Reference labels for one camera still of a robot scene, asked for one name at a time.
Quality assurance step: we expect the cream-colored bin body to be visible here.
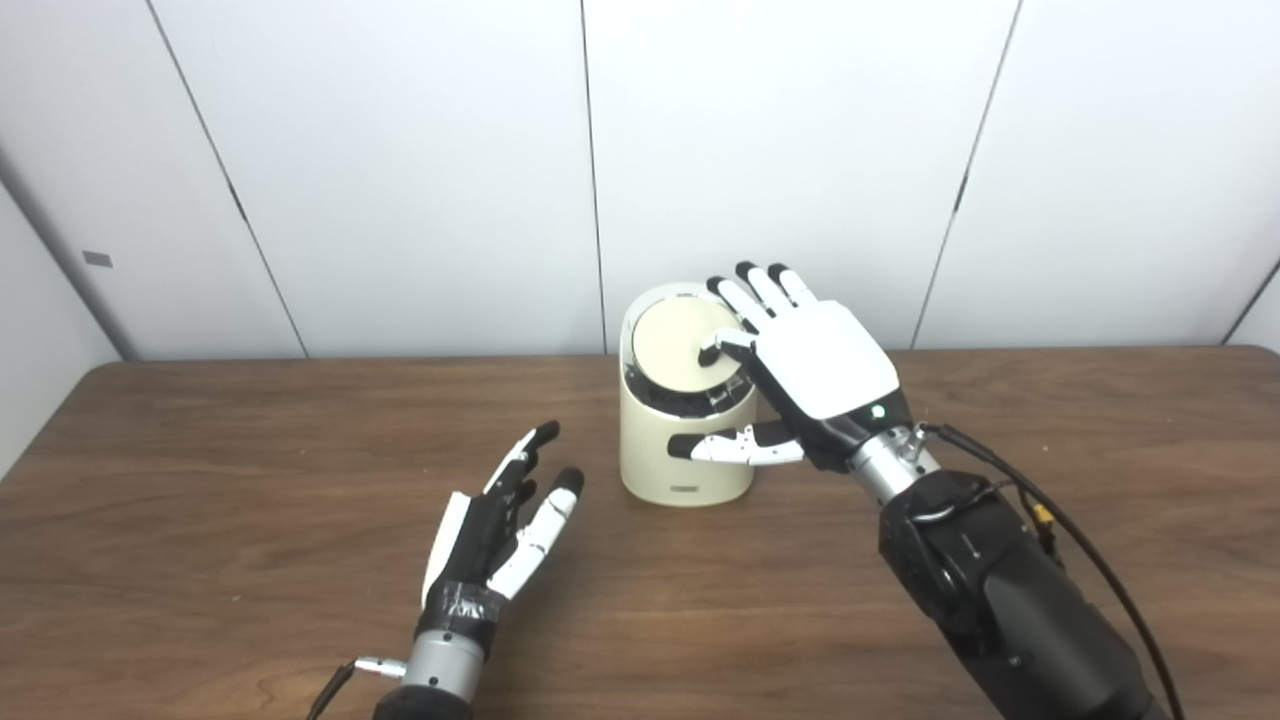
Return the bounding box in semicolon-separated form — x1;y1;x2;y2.
619;283;758;508

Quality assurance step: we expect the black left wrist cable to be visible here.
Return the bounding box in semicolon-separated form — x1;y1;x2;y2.
305;656;409;720

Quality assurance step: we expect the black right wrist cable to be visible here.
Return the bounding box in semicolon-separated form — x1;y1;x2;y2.
905;423;1186;720

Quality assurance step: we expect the white and black left hand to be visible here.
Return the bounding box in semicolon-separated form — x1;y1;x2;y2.
415;420;586;641

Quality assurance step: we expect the white and black right hand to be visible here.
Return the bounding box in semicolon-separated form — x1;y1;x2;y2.
667;261;916;473

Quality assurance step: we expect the cream-colored round bin lid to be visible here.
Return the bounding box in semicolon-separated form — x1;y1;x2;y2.
632;298;746;393

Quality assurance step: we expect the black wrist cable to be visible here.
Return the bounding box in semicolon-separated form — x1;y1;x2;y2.
305;656;409;720
905;423;1186;720

